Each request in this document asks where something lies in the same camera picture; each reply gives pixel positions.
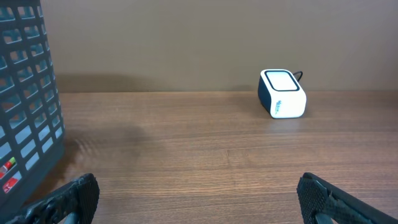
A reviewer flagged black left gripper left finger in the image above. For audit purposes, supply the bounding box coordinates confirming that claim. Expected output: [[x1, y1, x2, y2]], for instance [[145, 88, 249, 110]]
[[6, 173, 100, 224]]

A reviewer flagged white barcode scanner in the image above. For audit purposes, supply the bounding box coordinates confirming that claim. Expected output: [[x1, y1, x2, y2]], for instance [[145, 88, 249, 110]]
[[257, 69, 307, 119]]

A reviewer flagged red tissue pack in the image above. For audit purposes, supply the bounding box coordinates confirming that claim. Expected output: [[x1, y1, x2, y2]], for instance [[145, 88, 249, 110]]
[[2, 177, 19, 194]]

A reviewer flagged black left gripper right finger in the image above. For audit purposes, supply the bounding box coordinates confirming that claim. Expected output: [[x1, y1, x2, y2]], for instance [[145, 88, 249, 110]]
[[297, 172, 397, 224]]

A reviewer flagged red stick sachet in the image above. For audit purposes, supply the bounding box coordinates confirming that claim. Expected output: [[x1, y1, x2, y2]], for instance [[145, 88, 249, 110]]
[[0, 157, 16, 179]]

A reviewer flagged dark grey plastic basket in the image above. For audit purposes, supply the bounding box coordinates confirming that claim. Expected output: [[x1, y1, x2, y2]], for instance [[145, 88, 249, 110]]
[[1, 0, 65, 218]]

